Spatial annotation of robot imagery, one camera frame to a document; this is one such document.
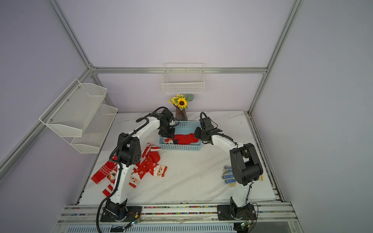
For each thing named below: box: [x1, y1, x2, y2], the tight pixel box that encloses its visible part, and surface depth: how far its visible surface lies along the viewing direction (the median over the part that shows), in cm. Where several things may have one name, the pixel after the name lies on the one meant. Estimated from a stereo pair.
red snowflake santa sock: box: [128, 151, 161, 189], surface depth 90 cm
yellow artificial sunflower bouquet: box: [168, 93, 195, 112], surface depth 97 cm
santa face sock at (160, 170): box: [153, 165, 168, 178], surface depth 90 cm
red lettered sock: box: [90, 154, 119, 184], surface depth 90 cm
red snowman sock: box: [164, 133, 200, 145], surface depth 104 cm
